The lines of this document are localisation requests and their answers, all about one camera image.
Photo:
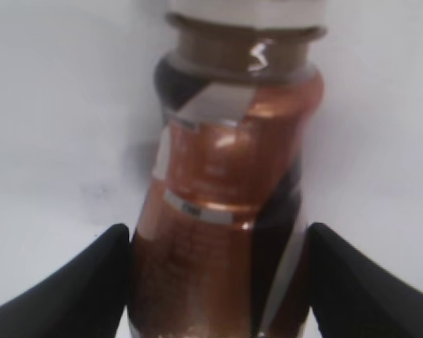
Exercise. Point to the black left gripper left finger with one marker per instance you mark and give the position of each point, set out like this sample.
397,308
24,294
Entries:
84,298

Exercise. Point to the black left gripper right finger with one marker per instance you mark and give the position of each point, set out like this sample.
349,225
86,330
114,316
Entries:
352,296

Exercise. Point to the brown coffee bottle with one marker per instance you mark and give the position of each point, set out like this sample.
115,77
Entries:
220,248

